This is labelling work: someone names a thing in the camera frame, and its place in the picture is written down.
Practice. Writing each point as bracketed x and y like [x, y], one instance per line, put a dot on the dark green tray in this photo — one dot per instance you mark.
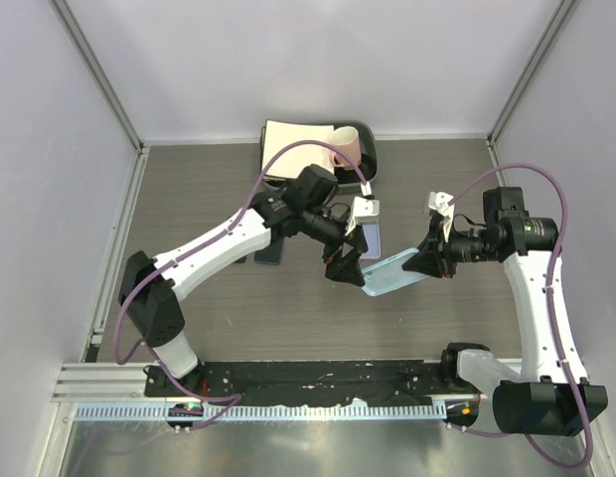
[276, 135]

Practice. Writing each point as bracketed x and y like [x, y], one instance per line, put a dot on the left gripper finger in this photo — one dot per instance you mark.
[344, 271]
[353, 269]

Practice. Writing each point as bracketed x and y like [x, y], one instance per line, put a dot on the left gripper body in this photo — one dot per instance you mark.
[332, 249]

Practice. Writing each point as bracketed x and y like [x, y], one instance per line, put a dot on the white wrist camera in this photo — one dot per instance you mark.
[363, 211]
[442, 204]

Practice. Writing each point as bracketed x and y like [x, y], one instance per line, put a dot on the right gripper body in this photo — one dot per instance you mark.
[449, 250]

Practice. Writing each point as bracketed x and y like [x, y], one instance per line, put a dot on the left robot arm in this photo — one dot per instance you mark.
[153, 288]

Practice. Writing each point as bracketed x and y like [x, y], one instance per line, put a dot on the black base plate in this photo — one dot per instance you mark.
[326, 383]

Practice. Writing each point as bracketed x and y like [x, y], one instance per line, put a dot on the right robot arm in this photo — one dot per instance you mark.
[551, 393]

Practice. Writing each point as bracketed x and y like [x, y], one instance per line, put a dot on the dark blue phone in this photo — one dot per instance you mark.
[271, 255]

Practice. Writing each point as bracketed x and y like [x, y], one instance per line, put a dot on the slotted cable duct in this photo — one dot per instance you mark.
[182, 411]

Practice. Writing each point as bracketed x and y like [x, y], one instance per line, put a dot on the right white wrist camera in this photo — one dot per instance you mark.
[442, 204]

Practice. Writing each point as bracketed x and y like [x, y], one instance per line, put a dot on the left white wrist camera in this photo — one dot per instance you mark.
[363, 211]

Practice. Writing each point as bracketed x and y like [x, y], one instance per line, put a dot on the pink mug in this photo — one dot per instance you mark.
[346, 140]

